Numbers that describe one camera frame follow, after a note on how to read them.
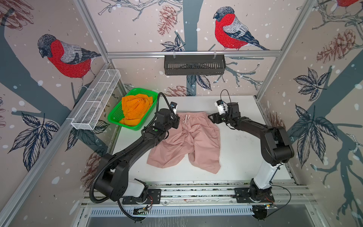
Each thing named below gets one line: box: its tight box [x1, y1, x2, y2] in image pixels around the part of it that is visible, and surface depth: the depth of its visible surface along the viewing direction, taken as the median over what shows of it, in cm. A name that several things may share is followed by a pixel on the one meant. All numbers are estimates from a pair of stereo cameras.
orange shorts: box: [119, 94, 154, 127], surface depth 109 cm
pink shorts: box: [146, 111, 222, 175], surface depth 91 cm
